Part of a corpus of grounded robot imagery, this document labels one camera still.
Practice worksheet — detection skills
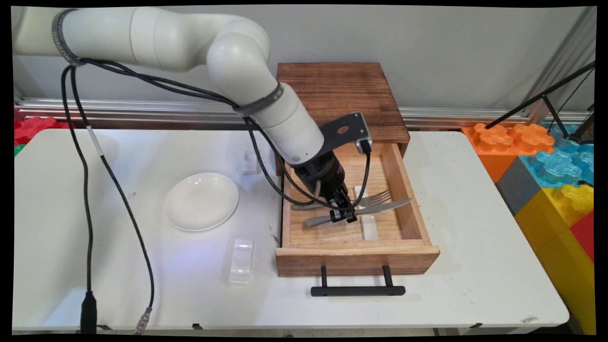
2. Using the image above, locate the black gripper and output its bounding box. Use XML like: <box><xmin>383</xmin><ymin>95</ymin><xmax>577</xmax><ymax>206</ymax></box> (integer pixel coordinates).
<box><xmin>292</xmin><ymin>152</ymin><xmax>358</xmax><ymax>224</ymax></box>

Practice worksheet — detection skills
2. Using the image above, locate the silver serrated table knife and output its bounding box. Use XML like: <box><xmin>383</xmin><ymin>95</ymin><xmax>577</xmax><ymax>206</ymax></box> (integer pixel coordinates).
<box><xmin>305</xmin><ymin>198</ymin><xmax>414</xmax><ymax>228</ymax></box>

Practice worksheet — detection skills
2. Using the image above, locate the white ceramic cutlery rest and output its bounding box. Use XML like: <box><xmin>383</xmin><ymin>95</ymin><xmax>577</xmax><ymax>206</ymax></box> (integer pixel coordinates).
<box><xmin>361</xmin><ymin>214</ymin><xmax>380</xmax><ymax>241</ymax></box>
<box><xmin>353</xmin><ymin>185</ymin><xmax>371</xmax><ymax>209</ymax></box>

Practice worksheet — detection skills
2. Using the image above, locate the silver metal fork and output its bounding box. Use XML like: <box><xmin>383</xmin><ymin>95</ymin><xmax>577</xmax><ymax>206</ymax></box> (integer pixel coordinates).
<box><xmin>291</xmin><ymin>190</ymin><xmax>393</xmax><ymax>212</ymax></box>

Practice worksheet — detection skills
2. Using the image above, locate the light wooden drawer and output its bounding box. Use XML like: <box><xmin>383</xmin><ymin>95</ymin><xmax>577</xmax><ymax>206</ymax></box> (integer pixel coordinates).
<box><xmin>275</xmin><ymin>142</ymin><xmax>440</xmax><ymax>278</ymax></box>

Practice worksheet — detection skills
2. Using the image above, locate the dark wooden cabinet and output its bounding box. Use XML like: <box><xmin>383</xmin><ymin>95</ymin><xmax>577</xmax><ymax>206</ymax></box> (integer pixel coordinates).
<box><xmin>276</xmin><ymin>62</ymin><xmax>411</xmax><ymax>177</ymax></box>

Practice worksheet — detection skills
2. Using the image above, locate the clear plastic box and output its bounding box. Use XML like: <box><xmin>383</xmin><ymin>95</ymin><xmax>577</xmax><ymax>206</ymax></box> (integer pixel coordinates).
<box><xmin>228</xmin><ymin>238</ymin><xmax>255</xmax><ymax>286</ymax></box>

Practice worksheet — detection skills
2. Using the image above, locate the white round plate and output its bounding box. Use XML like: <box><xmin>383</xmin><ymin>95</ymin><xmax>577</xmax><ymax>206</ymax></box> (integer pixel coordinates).
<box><xmin>163</xmin><ymin>172</ymin><xmax>240</xmax><ymax>232</ymax></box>

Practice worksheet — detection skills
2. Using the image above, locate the orange foam block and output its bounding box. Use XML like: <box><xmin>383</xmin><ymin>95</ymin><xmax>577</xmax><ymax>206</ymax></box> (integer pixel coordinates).
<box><xmin>461</xmin><ymin>122</ymin><xmax>556</xmax><ymax>184</ymax></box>

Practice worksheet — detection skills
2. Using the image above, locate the grey foam block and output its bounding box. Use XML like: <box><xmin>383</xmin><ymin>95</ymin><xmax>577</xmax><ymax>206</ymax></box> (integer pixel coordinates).
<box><xmin>495</xmin><ymin>156</ymin><xmax>542</xmax><ymax>217</ymax></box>

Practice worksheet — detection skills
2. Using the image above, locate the light blue foam block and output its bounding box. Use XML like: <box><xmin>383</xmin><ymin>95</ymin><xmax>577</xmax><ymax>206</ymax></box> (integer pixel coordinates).
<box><xmin>520</xmin><ymin>123</ymin><xmax>595</xmax><ymax>189</ymax></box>

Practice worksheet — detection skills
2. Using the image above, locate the black tripod stand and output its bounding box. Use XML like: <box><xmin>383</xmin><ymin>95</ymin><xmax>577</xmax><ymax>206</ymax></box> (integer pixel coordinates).
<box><xmin>484</xmin><ymin>61</ymin><xmax>596</xmax><ymax>146</ymax></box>

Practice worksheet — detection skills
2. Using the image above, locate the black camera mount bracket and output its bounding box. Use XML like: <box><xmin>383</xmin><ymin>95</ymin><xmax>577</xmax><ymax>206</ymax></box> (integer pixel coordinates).
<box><xmin>319</xmin><ymin>112</ymin><xmax>372</xmax><ymax>152</ymax></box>

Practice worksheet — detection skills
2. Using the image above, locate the black drawer handle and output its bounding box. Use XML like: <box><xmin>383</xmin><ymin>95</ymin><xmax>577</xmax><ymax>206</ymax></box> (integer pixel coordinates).
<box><xmin>311</xmin><ymin>265</ymin><xmax>407</xmax><ymax>297</ymax></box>

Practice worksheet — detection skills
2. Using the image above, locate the aluminium wall rail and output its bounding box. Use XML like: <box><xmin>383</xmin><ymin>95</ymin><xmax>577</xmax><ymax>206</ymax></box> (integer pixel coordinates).
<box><xmin>14</xmin><ymin>98</ymin><xmax>592</xmax><ymax>130</ymax></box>

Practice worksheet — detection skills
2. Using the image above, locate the black cable silver connector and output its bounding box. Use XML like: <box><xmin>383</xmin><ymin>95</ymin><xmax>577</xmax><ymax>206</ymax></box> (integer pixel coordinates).
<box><xmin>70</xmin><ymin>58</ymin><xmax>343</xmax><ymax>335</ymax></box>

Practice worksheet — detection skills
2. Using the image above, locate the thick black cable black plug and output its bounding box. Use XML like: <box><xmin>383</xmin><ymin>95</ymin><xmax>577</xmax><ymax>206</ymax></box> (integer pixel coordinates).
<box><xmin>60</xmin><ymin>58</ymin><xmax>372</xmax><ymax>334</ymax></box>

